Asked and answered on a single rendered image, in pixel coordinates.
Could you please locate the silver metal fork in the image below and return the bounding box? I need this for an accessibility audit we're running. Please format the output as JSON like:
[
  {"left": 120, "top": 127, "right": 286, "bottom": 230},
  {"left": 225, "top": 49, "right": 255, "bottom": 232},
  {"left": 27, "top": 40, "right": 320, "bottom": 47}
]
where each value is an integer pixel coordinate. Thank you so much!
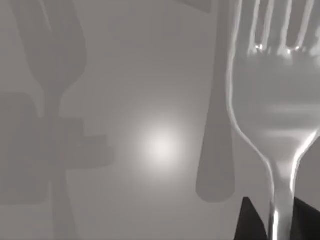
[{"left": 225, "top": 0, "right": 320, "bottom": 240}]

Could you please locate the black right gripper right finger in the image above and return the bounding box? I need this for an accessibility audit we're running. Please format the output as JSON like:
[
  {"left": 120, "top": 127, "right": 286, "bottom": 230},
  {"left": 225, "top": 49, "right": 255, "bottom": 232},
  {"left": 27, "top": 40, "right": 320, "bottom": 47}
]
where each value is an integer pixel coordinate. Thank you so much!
[{"left": 289, "top": 196, "right": 320, "bottom": 240}]

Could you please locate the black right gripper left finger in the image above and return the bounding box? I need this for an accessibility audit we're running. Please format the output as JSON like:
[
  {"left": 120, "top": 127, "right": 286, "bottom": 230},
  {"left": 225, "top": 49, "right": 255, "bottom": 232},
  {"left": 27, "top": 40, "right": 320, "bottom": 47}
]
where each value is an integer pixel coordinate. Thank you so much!
[{"left": 233, "top": 196, "right": 270, "bottom": 240}]

